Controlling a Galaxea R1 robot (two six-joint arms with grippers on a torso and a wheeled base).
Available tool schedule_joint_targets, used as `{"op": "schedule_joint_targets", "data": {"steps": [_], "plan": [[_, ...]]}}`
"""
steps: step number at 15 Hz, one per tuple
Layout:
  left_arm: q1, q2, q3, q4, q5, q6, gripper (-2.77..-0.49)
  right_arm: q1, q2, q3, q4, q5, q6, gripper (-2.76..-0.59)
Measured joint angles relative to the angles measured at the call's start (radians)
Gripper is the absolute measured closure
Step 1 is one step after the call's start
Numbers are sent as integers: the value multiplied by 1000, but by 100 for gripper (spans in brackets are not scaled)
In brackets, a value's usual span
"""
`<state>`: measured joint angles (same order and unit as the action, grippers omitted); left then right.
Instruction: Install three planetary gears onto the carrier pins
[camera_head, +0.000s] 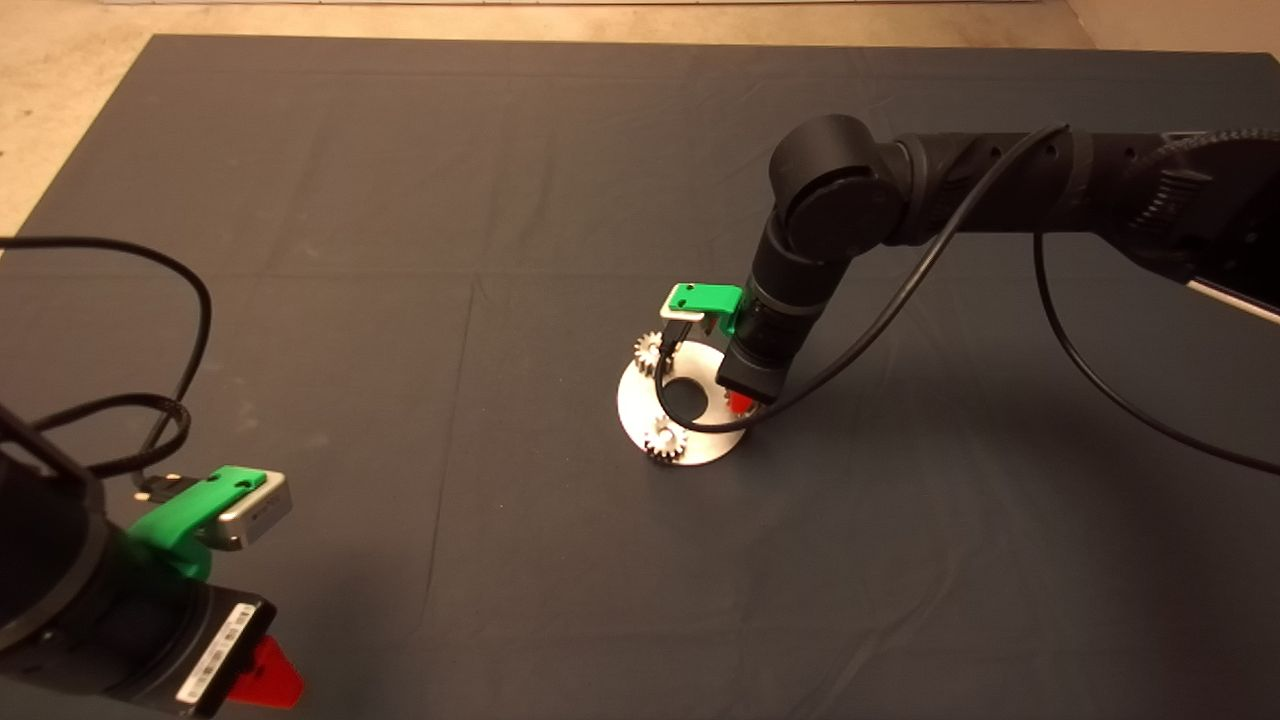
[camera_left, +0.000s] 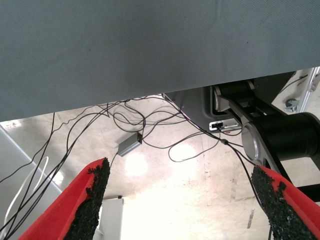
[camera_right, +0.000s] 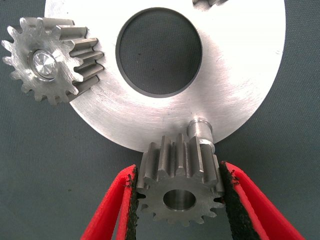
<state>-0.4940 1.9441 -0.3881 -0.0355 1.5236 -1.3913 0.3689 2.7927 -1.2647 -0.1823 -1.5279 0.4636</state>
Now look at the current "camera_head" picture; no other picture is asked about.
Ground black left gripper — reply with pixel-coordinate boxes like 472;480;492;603
0;555;306;720

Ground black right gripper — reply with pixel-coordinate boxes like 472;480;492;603
718;303;813;417

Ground round metal carrier plate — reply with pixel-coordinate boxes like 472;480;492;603
616;340;751;467

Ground dark grey table cloth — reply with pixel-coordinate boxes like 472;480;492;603
0;35;1280;720

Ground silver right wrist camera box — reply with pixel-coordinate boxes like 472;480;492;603
660;305;716;338

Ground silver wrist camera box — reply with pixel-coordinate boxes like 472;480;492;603
660;305;716;338
205;475;294;553

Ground green right camera mount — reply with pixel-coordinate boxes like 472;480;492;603
668;283;746;336

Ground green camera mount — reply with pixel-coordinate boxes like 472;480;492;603
125;465;269;583
668;283;746;336

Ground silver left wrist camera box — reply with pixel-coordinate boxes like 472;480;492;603
205;475;294;553

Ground green left camera mount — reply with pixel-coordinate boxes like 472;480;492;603
125;465;269;583

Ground black right camera cable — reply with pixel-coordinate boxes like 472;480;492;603
654;122;1280;477

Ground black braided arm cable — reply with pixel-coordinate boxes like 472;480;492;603
1125;128;1280;186
28;393;193;481

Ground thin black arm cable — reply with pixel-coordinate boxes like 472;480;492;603
0;237;214;501

